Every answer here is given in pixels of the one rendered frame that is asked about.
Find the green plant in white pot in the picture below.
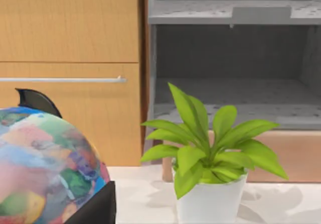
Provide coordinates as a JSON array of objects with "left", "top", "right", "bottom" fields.
[{"left": 139, "top": 82, "right": 289, "bottom": 224}]

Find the wooden cupboard door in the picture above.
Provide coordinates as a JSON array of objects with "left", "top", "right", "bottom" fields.
[{"left": 0, "top": 0, "right": 140, "bottom": 63}]

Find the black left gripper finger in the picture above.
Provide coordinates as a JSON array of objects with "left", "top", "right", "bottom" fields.
[{"left": 64, "top": 180, "right": 117, "bottom": 224}]

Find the wooden cupboard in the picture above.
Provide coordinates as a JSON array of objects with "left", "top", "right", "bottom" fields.
[{"left": 0, "top": 0, "right": 150, "bottom": 167}]

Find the grey pierced shelf cabinet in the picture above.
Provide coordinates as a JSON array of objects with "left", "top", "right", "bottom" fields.
[{"left": 147, "top": 0, "right": 321, "bottom": 131}]

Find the long metal handle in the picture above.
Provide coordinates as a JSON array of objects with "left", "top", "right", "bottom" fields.
[{"left": 0, "top": 75, "right": 127, "bottom": 84}]

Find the colourful globe with black mount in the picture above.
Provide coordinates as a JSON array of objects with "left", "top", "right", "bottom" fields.
[{"left": 0, "top": 87, "right": 111, "bottom": 224}]

